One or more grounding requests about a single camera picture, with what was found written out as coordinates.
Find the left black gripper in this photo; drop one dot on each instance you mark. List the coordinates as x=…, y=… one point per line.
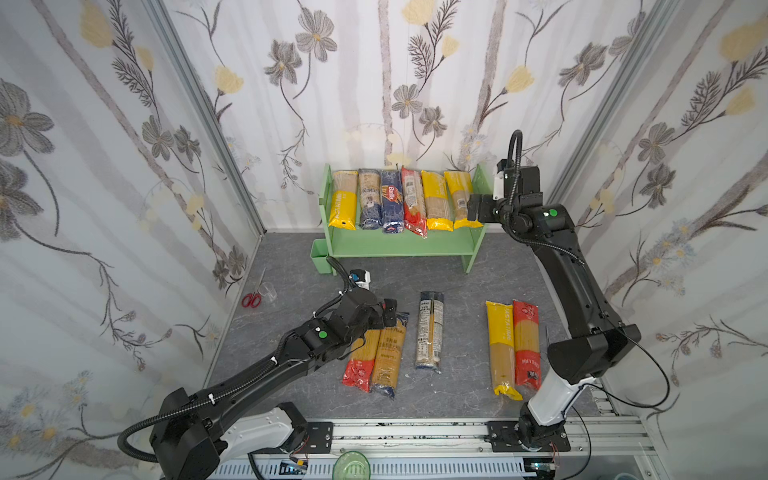
x=389, y=312

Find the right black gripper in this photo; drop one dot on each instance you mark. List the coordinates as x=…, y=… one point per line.
x=477, y=208

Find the yellow Pastatime spaghetti bag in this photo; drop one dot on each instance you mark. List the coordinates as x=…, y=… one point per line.
x=438, y=206

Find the blue gold Meli pasta bag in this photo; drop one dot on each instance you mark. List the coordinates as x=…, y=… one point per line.
x=388, y=358

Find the red white-label spaghetti bag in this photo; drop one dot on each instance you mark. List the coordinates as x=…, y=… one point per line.
x=414, y=203

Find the clear barcode spaghetti bag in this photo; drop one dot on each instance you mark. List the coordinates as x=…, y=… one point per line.
x=430, y=330

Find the blue Barilla spaghetti box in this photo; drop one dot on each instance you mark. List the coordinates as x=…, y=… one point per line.
x=392, y=202

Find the yellow label spaghetti bag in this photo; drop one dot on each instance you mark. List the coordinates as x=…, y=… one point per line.
x=344, y=200

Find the blue portrait spaghetti bag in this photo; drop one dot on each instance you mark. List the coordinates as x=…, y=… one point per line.
x=370, y=199

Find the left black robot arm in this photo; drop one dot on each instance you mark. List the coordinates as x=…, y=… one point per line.
x=193, y=433

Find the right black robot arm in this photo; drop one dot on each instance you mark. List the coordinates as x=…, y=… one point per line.
x=598, y=340

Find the green two-tier shelf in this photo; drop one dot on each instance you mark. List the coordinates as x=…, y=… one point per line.
x=463, y=243

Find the small green cup bin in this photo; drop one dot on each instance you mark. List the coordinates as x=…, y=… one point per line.
x=318, y=254

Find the green round plastic lid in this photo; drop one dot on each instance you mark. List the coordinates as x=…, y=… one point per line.
x=352, y=465

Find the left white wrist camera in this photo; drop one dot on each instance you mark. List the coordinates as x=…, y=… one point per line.
x=360, y=278

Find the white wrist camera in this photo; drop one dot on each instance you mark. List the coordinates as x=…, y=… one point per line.
x=360, y=278
x=499, y=179

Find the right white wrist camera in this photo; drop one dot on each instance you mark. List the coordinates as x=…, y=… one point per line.
x=499, y=179

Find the red handled scissors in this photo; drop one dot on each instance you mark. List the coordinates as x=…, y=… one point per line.
x=253, y=299

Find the white slotted cable duct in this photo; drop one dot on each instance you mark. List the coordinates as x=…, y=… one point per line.
x=397, y=468

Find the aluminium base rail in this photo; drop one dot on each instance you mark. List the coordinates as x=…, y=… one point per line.
x=598, y=445

